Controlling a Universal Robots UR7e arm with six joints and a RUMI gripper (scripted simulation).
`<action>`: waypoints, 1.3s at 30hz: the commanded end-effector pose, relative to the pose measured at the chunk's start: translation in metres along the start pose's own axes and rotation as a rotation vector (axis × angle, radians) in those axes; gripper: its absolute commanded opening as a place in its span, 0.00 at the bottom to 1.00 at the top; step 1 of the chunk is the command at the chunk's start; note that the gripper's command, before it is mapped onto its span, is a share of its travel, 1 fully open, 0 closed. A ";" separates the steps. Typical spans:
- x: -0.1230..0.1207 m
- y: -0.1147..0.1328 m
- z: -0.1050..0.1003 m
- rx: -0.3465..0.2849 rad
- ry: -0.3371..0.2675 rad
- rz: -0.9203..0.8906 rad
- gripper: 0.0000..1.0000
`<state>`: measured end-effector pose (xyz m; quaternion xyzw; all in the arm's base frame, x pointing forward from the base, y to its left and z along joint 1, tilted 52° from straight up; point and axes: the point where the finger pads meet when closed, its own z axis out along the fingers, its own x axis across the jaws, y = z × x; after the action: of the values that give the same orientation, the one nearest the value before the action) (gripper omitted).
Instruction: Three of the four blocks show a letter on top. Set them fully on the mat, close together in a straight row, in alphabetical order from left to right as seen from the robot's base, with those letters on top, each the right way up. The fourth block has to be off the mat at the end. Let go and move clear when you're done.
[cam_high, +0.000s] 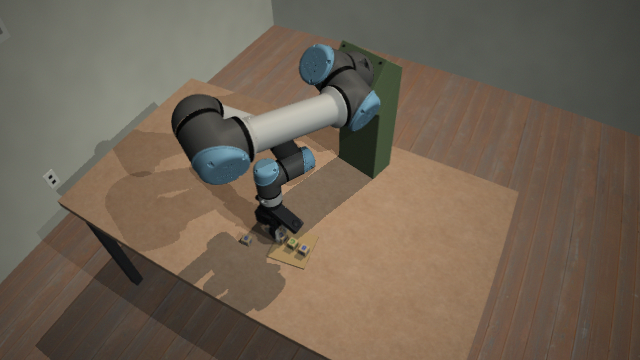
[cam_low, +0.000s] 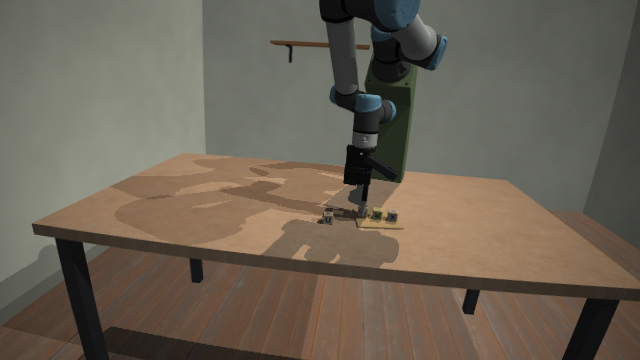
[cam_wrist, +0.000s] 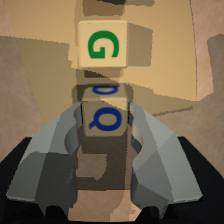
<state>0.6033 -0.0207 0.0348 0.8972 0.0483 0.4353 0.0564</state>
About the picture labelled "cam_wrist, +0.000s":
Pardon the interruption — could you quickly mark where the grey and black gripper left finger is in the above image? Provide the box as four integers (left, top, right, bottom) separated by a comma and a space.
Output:
0, 101, 83, 224

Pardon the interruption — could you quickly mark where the tan block with blue letters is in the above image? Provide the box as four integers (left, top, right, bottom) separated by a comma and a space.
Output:
81, 83, 129, 137

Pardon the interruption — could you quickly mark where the beige letter block with green g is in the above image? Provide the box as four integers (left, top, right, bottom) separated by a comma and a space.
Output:
78, 20, 129, 69

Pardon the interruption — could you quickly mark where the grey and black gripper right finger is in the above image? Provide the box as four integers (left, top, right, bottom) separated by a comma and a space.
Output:
127, 101, 224, 224

